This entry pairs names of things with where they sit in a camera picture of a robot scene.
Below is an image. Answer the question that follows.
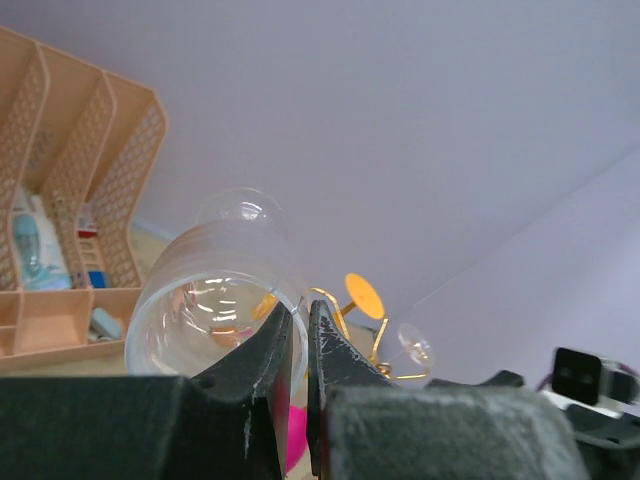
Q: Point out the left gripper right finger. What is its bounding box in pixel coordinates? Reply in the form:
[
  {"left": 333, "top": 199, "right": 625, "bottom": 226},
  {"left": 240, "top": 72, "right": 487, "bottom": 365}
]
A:
[{"left": 307, "top": 300, "right": 590, "bottom": 479}]

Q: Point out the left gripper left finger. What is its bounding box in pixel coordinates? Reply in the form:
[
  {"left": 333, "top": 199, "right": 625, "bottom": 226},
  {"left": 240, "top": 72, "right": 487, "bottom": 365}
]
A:
[{"left": 1, "top": 305, "right": 293, "bottom": 479}]

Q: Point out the pink plastic wine glass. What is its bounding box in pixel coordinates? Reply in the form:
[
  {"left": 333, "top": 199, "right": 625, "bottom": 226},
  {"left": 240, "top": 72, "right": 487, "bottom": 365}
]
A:
[{"left": 286, "top": 405, "right": 307, "bottom": 473}]

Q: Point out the clear champagne flute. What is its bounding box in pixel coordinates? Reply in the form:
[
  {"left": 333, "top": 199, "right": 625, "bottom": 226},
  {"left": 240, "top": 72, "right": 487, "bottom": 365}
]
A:
[{"left": 390, "top": 323, "right": 434, "bottom": 369}]

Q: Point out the yellow plastic wine glass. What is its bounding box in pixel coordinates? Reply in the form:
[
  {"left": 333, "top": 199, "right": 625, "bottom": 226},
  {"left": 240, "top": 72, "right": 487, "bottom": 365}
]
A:
[{"left": 338, "top": 272, "right": 386, "bottom": 320}]

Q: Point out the clear wine glass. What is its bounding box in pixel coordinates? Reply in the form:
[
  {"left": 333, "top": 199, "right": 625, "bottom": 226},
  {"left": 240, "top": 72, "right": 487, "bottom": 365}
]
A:
[{"left": 124, "top": 187, "right": 310, "bottom": 393}]

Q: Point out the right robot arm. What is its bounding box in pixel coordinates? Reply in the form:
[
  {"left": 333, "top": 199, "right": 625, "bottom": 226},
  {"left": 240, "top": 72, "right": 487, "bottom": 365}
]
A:
[{"left": 408, "top": 374, "right": 639, "bottom": 479}]

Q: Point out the blue eraser case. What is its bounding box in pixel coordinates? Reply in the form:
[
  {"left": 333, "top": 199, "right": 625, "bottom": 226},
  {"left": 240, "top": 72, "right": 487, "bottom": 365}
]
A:
[{"left": 90, "top": 307, "right": 123, "bottom": 340}]

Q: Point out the blue white tube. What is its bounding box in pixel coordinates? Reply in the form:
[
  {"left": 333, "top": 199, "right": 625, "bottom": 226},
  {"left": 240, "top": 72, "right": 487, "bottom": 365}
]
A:
[{"left": 12, "top": 194, "right": 72, "bottom": 291}]

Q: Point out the peach plastic desk organizer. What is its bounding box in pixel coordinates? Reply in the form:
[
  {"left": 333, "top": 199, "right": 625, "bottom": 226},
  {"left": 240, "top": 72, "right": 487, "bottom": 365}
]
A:
[{"left": 1, "top": 29, "right": 168, "bottom": 372}]

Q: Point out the gold wire wine glass rack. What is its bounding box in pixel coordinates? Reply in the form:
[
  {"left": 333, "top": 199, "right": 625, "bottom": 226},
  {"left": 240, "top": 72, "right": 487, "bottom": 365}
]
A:
[{"left": 309, "top": 287, "right": 432, "bottom": 381}]

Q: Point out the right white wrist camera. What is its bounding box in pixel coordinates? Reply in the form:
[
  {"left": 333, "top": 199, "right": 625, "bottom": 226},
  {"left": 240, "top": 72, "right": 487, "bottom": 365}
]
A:
[{"left": 535, "top": 347, "right": 639, "bottom": 417}]

